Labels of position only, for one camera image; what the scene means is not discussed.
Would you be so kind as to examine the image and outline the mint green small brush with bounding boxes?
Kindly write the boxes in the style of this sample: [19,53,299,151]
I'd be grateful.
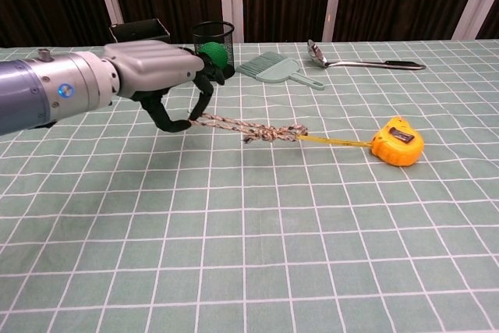
[236,51,325,90]

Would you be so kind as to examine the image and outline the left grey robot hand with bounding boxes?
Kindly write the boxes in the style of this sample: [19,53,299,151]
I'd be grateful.
[102,40,226,133]

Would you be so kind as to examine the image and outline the steel spoon with black handle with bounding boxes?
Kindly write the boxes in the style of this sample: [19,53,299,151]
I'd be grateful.
[306,39,427,71]

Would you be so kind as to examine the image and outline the black mesh pen holder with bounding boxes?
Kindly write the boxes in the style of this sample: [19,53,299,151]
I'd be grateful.
[192,20,236,80]

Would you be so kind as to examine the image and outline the braided camouflage rope loop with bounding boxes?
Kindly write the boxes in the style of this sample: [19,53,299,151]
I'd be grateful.
[186,112,310,145]

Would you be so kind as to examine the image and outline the yellow tape measure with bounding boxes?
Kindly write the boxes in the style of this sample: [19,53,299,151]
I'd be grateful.
[296,115,425,166]

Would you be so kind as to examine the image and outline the green textured ball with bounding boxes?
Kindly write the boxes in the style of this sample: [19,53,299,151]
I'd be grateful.
[199,41,228,68]

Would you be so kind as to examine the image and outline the green checked tablecloth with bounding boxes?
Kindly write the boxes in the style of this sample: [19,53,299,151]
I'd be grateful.
[0,39,499,333]

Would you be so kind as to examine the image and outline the black square box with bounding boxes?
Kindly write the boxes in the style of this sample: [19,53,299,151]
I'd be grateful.
[108,18,172,44]

